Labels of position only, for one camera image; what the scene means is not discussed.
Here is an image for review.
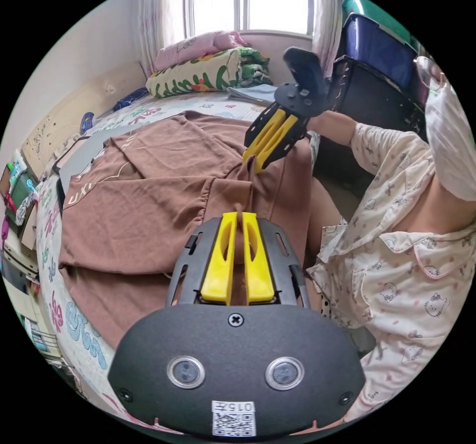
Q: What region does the person's right forearm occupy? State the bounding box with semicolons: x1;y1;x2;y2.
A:
326;111;360;148

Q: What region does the folded white quilt green print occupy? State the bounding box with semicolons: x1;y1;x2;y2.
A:
145;48;243;99

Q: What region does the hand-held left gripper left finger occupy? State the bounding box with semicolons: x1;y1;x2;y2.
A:
200;212;238;306

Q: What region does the person's body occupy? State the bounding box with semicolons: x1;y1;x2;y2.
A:
303;55;476;424

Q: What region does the brown hoodie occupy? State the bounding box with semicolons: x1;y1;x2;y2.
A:
58;109;317;352

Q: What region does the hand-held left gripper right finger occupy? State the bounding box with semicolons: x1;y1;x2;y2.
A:
241;212;277;306

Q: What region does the window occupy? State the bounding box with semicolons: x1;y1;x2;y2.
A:
184;0;315;37

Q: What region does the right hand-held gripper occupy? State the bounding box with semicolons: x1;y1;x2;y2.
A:
241;79;332;175

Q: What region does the pink sheer curtain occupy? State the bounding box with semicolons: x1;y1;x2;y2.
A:
136;0;191;77
310;0;344;79

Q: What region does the cluttered shelf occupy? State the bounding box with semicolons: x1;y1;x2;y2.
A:
0;149;62;367

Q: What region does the person's right hand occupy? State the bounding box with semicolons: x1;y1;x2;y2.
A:
307;111;329;137

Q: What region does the black storage crate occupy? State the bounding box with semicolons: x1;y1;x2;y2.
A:
313;55;428;192

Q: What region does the folded light blue cloth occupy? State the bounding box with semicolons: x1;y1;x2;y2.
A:
227;83;280;105

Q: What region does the pink pillow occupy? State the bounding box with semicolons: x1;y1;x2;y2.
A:
154;30;247;71

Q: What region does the folded green blanket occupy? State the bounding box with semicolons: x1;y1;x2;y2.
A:
237;45;274;88

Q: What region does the grey flat board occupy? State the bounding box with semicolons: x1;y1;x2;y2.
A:
52;128;113;214

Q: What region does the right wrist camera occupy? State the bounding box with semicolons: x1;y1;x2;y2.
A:
283;47;325;98

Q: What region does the blue storage box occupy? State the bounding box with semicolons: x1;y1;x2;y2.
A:
341;12;418;90

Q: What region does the dark blue cloth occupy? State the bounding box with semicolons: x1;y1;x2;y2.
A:
112;87;150;112

